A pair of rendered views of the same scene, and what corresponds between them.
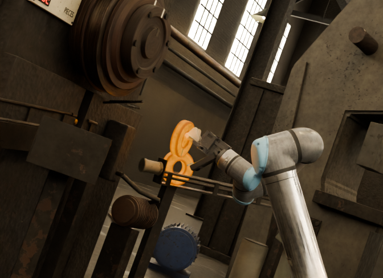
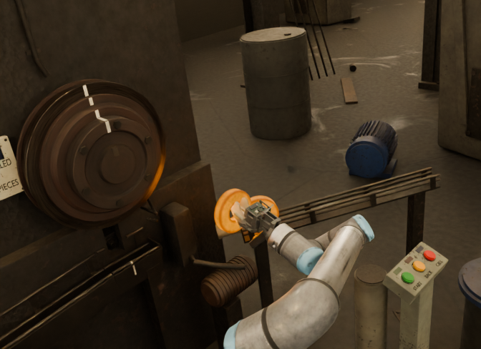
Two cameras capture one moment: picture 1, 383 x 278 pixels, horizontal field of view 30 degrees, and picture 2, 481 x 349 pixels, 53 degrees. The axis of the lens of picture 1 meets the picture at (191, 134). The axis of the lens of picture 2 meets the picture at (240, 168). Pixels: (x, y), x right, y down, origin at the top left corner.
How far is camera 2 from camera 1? 201 cm
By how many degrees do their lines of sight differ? 37
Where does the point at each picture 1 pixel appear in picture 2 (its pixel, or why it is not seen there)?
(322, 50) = not seen: outside the picture
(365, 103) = not seen: outside the picture
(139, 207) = (222, 289)
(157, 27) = (114, 141)
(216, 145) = (262, 223)
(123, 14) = (54, 167)
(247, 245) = (358, 284)
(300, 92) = not seen: outside the picture
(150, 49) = (119, 173)
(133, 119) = (197, 178)
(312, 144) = (300, 337)
